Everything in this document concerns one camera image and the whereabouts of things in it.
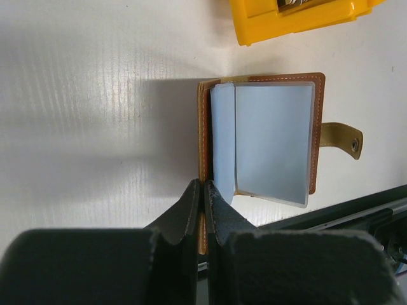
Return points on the stack of credit cards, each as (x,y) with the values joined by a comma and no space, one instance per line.
(286,5)

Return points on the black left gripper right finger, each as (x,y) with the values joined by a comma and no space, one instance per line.
(286,263)

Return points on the brown leather card holder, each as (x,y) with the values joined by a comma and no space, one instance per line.
(259,136)

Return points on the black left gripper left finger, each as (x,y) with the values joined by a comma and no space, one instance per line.
(157,264)

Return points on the yellow plastic bin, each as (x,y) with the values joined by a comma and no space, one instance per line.
(256,21)

